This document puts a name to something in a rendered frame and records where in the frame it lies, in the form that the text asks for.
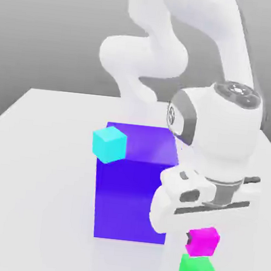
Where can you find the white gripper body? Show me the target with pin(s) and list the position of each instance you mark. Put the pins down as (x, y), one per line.
(162, 211)

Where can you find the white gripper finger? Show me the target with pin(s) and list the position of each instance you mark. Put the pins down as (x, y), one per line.
(189, 240)

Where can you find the small magenta cube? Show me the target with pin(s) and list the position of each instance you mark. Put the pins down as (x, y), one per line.
(204, 241)

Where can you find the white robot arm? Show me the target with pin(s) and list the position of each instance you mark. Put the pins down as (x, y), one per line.
(222, 135)

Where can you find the small cyan cube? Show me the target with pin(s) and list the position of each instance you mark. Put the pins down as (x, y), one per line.
(108, 144)

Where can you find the large blue box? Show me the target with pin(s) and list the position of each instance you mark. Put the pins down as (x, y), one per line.
(129, 196)

